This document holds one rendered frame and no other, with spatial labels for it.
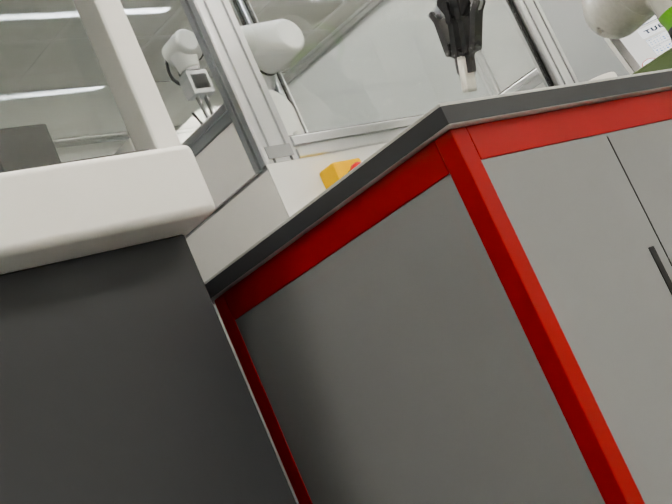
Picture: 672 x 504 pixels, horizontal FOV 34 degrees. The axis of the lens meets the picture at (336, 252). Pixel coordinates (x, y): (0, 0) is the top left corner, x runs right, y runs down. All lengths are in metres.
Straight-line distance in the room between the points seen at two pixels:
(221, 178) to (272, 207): 0.15
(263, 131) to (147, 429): 0.72
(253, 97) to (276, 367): 0.57
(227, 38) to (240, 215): 0.32
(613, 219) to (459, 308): 0.25
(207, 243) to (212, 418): 0.70
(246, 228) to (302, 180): 0.14
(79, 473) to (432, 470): 0.44
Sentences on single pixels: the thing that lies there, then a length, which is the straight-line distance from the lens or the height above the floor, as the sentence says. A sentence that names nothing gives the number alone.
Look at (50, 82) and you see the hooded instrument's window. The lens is 1.46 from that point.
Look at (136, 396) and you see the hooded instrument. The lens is 1.39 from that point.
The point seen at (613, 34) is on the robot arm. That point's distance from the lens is 2.34.
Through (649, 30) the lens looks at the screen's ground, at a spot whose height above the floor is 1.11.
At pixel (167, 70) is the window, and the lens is 2.13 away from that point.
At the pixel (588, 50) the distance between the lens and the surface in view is 3.94.
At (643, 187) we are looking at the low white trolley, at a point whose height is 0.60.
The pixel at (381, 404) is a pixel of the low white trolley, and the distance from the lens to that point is 1.46.
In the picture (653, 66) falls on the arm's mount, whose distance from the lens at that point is 2.09.
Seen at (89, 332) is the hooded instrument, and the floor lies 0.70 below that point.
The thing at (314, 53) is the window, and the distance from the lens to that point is 2.14.
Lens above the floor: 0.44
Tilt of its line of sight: 10 degrees up
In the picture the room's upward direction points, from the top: 24 degrees counter-clockwise
